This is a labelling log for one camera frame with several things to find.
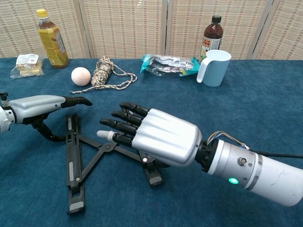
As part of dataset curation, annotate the light blue measuring cup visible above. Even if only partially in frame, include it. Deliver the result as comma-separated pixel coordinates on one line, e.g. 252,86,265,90
196,49,232,87

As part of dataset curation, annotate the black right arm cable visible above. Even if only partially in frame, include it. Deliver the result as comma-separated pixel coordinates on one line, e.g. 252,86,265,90
250,150,303,159

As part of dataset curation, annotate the pale pink ball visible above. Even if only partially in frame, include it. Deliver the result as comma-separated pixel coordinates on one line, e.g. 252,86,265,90
71,67,92,86

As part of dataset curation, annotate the yellow label tea bottle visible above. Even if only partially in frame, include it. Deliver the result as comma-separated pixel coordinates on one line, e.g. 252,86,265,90
36,9,70,70

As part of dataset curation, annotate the clear wrapped pastry pack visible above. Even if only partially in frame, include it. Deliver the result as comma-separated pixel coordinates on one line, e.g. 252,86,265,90
9,53,45,79

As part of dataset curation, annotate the beige braided rope bundle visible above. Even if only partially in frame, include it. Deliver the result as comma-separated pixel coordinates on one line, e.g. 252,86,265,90
70,55,138,95

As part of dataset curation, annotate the dark bottle black cap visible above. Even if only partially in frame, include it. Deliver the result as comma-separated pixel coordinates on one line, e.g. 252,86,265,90
200,15,223,65

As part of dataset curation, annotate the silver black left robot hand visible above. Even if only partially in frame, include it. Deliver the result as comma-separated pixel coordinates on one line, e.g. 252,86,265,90
8,95,93,142

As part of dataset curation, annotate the blue tablecloth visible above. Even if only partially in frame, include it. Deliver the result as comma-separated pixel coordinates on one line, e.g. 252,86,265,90
0,57,303,227

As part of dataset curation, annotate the teal snack bag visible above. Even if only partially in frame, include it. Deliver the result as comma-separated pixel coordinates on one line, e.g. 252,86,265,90
140,53,202,78

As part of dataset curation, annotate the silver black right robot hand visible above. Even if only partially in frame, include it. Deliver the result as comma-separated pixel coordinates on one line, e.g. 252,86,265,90
96,102,203,167

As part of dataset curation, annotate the black folding stand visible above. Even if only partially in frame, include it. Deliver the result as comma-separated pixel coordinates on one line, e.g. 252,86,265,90
63,113,164,215

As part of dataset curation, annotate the woven folding screen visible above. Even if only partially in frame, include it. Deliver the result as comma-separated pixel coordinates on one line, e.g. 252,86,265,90
0,0,303,60

